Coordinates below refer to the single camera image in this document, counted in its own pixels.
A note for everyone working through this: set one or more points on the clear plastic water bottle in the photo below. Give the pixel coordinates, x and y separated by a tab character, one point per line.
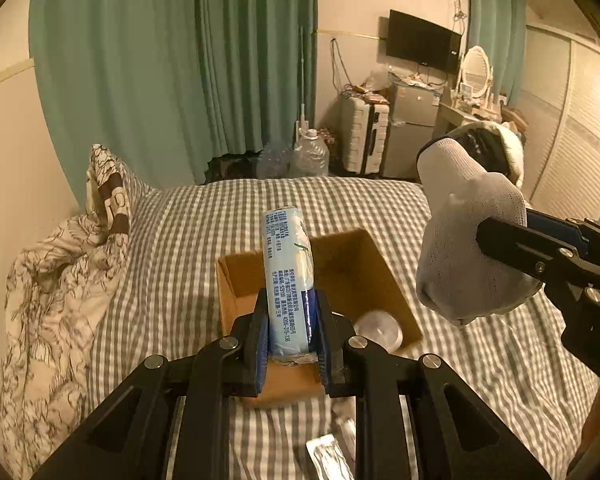
380	327

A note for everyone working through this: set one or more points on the floral patterned duvet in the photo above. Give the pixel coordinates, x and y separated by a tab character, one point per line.
57	292

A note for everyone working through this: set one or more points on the black wall television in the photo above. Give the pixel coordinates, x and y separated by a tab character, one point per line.
423	42

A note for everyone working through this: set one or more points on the black and white jacket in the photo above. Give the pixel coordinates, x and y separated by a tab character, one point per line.
493	146

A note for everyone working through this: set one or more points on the brown cardboard box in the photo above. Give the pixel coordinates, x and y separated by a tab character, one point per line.
356	278

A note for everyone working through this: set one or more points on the white oval vanity mirror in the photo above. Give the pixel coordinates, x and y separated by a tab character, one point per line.
476	75

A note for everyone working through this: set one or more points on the green curtain right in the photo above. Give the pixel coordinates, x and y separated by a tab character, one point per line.
499	27

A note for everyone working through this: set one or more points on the white louvred wardrobe door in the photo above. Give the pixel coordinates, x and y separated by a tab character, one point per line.
560	97

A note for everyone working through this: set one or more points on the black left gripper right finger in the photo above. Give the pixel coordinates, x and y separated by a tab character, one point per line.
333	333

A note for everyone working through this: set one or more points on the green curtain left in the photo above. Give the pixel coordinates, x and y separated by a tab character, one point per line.
168	85

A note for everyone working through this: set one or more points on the silver mini fridge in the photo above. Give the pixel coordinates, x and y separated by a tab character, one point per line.
413	114

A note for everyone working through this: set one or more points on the patterned pillow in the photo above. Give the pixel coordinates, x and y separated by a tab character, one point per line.
113	190

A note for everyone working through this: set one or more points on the large clear water jug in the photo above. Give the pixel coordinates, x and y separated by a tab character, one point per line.
311	155

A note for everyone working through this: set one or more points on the white suitcase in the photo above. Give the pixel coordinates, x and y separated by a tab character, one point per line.
363	131

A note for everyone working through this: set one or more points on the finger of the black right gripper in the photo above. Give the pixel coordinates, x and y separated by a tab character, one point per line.
519	247
555	227

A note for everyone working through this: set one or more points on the green curtain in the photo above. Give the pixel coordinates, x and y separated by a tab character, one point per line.
168	85
499	27

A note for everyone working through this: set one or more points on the blue tissue pack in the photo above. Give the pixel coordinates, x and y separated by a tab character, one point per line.
289	283

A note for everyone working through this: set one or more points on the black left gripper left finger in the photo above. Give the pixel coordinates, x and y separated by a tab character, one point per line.
248	365

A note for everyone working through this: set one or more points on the silver foil blister pack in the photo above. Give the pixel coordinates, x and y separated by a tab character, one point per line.
328	459

